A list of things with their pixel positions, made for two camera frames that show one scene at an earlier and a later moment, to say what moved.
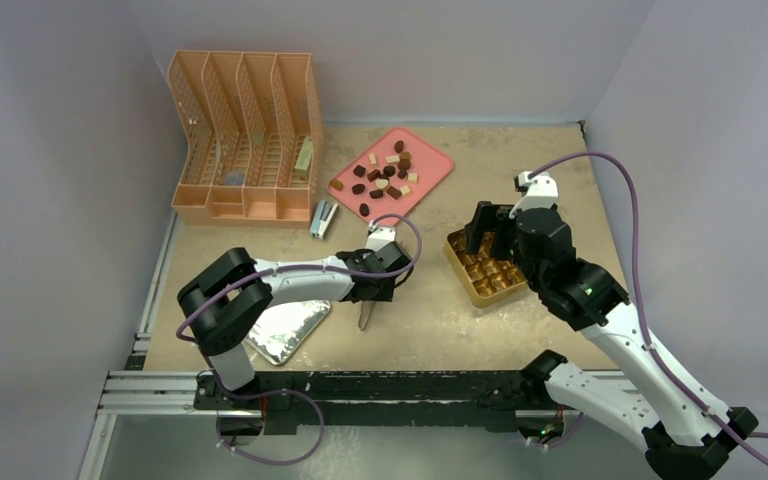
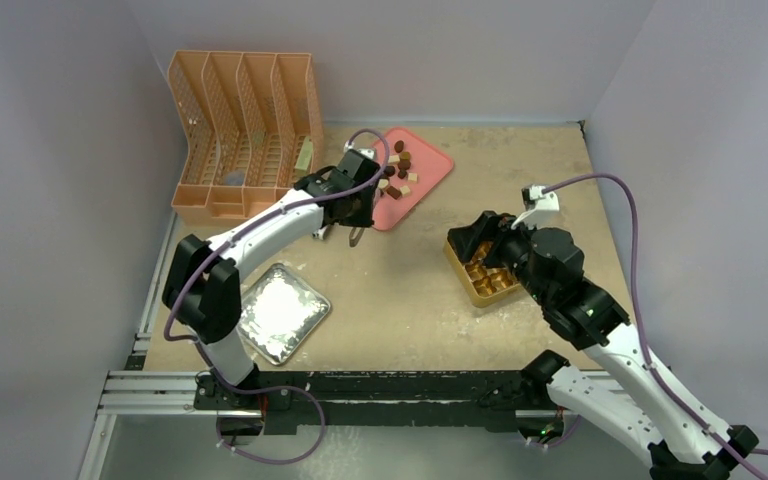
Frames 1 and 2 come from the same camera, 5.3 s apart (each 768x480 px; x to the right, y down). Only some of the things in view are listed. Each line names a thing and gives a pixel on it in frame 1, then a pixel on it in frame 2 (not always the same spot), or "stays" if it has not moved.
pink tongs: (369, 315) to (354, 241)
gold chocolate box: (486, 279) stays
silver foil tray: (282, 329) stays
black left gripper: (385, 292) to (364, 219)
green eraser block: (303, 162) stays
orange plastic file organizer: (252, 125) stays
